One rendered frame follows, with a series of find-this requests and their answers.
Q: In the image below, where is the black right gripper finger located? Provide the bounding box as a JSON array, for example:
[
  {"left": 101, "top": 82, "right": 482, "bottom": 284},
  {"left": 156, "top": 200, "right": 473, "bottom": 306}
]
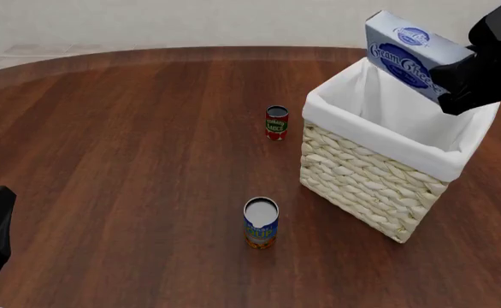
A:
[{"left": 428, "top": 52, "right": 501, "bottom": 116}]

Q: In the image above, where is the cream cheese box blue white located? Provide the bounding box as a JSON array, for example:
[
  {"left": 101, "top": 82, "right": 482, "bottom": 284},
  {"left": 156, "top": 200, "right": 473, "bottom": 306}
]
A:
[{"left": 364, "top": 9, "right": 477, "bottom": 105}]

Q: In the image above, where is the white cloth basket liner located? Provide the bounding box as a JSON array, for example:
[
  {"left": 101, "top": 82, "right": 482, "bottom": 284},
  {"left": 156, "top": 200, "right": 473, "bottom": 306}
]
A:
[{"left": 301, "top": 56, "right": 501, "bottom": 183}]

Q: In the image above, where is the woven cream wicker basket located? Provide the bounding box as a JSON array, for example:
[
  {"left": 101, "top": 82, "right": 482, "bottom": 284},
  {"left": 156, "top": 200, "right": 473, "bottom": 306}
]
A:
[{"left": 299, "top": 118, "right": 452, "bottom": 244}]

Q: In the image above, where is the tomato sauce can red green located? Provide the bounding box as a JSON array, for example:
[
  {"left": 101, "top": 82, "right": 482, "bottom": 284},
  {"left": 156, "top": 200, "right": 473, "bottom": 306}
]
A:
[{"left": 264, "top": 104, "right": 290, "bottom": 143}]

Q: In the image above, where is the soup can blue yellow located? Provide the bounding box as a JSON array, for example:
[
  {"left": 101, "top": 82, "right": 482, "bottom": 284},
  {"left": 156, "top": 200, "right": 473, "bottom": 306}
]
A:
[{"left": 243, "top": 196, "right": 280, "bottom": 252}]

